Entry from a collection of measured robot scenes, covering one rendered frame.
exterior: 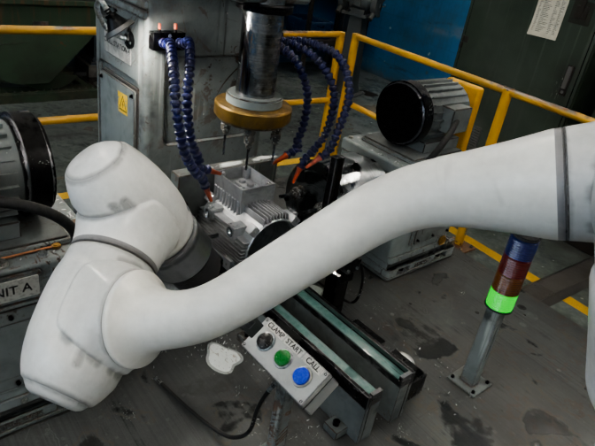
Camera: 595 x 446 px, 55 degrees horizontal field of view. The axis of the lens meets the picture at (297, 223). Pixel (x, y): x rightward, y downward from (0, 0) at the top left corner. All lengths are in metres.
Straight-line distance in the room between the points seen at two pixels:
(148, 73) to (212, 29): 0.19
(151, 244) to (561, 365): 1.25
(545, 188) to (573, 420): 1.07
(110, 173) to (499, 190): 0.39
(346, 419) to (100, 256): 0.75
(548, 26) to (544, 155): 3.80
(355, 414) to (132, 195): 0.73
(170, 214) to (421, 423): 0.84
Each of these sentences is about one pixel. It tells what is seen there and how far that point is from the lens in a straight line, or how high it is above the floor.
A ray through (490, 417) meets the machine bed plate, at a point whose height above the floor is 0.80.
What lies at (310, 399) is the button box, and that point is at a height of 1.05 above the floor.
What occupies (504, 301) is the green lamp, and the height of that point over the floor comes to 1.06.
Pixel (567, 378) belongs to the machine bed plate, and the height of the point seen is 0.80.
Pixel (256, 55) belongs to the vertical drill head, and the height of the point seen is 1.45.
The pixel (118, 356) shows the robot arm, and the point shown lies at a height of 1.32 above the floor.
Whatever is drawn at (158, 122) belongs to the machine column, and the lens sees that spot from 1.44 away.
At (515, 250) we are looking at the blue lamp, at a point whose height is 1.19.
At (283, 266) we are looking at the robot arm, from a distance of 0.53.
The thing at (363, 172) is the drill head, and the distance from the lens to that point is 1.54.
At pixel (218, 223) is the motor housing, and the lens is 1.40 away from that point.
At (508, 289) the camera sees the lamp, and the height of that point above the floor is 1.09.
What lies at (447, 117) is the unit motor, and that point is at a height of 1.29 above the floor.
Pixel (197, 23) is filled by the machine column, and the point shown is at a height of 1.47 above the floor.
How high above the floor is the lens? 1.73
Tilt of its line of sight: 28 degrees down
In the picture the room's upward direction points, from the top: 10 degrees clockwise
